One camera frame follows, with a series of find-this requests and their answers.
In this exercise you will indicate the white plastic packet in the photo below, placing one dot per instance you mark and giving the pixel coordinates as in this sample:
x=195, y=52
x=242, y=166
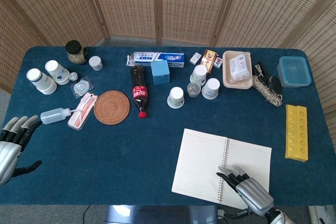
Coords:
x=239, y=68

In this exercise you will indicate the cola bottle red cap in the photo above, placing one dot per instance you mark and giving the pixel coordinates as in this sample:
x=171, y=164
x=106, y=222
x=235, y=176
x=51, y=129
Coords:
x=139, y=90

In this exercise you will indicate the pink toothbrush package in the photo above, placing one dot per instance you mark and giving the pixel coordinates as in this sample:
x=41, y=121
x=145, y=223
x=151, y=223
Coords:
x=81, y=112

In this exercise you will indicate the green print paper cup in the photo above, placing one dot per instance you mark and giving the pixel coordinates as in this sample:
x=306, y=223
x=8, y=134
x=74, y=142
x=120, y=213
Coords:
x=199, y=74
x=176, y=98

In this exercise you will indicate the blue white toothpaste box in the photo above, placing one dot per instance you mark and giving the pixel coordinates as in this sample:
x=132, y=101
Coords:
x=157, y=58

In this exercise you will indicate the white paper cup stack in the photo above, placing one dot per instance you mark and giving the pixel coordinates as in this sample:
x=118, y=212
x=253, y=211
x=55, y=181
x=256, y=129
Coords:
x=42, y=82

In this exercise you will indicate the blue plastic lidded container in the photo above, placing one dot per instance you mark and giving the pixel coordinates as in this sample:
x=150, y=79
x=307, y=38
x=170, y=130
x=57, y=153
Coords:
x=294, y=72

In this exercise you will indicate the blue print paper cup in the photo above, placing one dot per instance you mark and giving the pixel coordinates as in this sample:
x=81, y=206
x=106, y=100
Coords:
x=210, y=89

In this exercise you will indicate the clear plastic squeeze bottle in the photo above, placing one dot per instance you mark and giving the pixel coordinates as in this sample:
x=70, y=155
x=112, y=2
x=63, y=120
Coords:
x=51, y=116

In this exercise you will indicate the small white box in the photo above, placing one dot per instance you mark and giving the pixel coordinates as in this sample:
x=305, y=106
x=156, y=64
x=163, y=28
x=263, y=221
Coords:
x=195, y=58

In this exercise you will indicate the round item in clear bag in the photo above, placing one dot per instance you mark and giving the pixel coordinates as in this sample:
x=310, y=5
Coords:
x=82, y=87

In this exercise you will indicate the spiral notebook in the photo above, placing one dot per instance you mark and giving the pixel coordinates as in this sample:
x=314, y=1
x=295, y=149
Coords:
x=199, y=161

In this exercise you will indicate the tiny clear capped vial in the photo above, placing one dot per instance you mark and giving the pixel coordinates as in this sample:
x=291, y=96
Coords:
x=73, y=76

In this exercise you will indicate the beige rectangular tray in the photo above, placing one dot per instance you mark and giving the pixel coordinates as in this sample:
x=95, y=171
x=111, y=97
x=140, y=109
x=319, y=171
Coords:
x=227, y=77

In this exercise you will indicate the small white red tile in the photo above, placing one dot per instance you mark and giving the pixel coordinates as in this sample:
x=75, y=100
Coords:
x=218, y=63

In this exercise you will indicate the woven bamboo folding screen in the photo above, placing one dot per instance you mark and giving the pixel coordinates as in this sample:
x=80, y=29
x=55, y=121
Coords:
x=183, y=3

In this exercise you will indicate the black white twine bundle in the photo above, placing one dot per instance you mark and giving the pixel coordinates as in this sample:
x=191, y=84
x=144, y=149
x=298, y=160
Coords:
x=265, y=90

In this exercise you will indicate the white plug socket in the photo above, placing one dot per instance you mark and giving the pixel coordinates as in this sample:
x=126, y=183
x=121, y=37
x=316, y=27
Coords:
x=221, y=212

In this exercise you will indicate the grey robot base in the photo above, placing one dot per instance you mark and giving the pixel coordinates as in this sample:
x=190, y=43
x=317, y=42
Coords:
x=162, y=214

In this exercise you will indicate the small white cream jar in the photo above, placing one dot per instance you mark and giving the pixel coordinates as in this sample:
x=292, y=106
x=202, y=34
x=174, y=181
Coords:
x=95, y=63

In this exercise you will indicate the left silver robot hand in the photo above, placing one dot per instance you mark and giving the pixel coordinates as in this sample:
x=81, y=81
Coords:
x=9, y=153

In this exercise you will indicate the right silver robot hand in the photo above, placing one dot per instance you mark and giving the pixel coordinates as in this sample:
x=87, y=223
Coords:
x=252, y=192

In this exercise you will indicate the light blue cube box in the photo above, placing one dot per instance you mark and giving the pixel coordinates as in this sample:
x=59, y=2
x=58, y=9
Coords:
x=160, y=73

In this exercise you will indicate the dark blue table cloth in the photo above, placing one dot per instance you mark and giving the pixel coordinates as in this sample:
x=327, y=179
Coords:
x=105, y=161

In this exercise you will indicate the red playing card box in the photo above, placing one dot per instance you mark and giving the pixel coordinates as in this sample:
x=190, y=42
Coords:
x=209, y=60

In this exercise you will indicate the glass jar black lid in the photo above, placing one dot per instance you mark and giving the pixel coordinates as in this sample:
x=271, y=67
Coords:
x=76, y=53

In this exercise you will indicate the white floor stand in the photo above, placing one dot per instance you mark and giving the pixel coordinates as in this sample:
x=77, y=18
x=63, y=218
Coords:
x=319, y=214

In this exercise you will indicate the round woven rattan coaster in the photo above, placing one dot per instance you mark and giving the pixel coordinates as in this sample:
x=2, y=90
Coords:
x=111, y=107

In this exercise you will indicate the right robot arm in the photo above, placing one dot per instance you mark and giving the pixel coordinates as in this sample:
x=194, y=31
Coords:
x=281, y=217

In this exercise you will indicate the black oval brush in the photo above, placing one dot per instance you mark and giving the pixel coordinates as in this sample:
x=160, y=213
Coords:
x=275, y=85

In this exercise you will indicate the small clear glass cup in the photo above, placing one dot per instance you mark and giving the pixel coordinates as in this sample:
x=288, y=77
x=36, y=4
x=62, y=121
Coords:
x=193, y=89

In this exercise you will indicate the yellow block with holes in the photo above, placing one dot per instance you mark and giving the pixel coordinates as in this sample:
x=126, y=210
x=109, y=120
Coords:
x=296, y=132

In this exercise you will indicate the black binder clip tool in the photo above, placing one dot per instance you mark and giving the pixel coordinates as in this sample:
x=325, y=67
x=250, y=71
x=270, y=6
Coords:
x=261, y=70

